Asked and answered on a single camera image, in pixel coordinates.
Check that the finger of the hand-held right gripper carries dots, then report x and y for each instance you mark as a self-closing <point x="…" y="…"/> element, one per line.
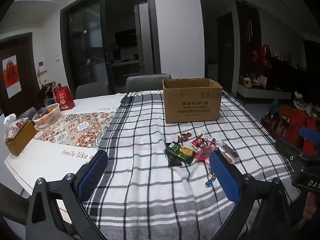
<point x="310" y="140"/>

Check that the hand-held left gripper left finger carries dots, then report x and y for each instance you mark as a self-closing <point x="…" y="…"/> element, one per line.
<point x="90" y="177"/>

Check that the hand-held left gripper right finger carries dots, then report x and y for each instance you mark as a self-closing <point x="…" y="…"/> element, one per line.
<point x="225" y="177"/>

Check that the purple foil candy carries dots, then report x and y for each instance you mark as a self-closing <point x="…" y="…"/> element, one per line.
<point x="211" y="177"/>

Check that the black cracker packet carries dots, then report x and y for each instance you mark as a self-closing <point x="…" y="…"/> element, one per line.
<point x="173" y="163"/>

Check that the cardboard box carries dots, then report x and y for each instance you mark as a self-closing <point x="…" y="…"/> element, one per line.
<point x="192" y="102"/>

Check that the person's right hand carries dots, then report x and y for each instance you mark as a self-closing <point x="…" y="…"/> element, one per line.
<point x="310" y="205"/>

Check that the long wafer packet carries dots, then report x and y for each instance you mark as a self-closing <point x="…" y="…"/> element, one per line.
<point x="228" y="151"/>

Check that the large red bag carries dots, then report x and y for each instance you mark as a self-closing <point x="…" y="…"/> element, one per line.
<point x="287" y="121"/>

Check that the pink snack packet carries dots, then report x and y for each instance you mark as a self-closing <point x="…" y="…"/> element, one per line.
<point x="205" y="155"/>

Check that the lotus ornament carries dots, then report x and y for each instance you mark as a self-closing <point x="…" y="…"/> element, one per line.
<point x="298" y="98"/>

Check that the white table mat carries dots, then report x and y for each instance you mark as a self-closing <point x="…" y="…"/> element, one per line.
<point x="47" y="162"/>

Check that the patterned table runner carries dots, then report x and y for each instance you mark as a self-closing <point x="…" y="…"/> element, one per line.
<point x="75" y="130"/>

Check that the green snack packet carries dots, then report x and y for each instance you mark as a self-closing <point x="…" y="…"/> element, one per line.
<point x="180" y="151"/>

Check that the brown wrapped candy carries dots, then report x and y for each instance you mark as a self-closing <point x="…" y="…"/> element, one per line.
<point x="183" y="136"/>

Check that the white low sideboard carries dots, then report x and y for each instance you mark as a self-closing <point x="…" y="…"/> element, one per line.
<point x="262" y="93"/>

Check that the black white plaid cloth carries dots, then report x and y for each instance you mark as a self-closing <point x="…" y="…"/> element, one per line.
<point x="155" y="192"/>

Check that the wooden tissue box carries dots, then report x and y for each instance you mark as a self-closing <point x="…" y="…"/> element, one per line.
<point x="20" y="140"/>

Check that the red gift bag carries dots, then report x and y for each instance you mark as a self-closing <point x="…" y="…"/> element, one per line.
<point x="65" y="97"/>

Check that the grey chair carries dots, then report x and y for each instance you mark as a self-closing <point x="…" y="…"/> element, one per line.
<point x="91" y="90"/>
<point x="145" y="82"/>

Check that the red balloons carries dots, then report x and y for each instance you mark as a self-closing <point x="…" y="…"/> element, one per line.
<point x="262" y="57"/>

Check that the dark wardrobe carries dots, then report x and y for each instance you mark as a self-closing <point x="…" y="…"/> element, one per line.
<point x="248" y="42"/>

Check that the dark sliding glass door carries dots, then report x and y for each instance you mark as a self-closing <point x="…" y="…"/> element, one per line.
<point x="85" y="42"/>

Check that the grey refrigerator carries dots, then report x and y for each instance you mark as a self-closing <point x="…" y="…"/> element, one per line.
<point x="146" y="37"/>

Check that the white wall intercom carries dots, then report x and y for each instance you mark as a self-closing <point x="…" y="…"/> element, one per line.
<point x="43" y="67"/>

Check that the red white wall poster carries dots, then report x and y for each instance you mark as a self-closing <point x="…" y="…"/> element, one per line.
<point x="11" y="77"/>

